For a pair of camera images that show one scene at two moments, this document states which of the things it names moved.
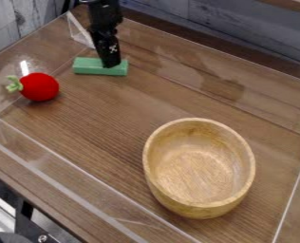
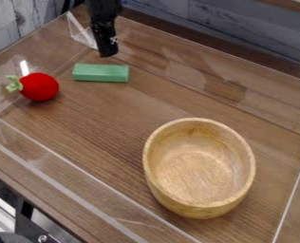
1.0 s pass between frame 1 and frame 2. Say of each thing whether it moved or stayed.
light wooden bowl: stayed
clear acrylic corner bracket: stayed
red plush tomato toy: stayed
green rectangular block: moved
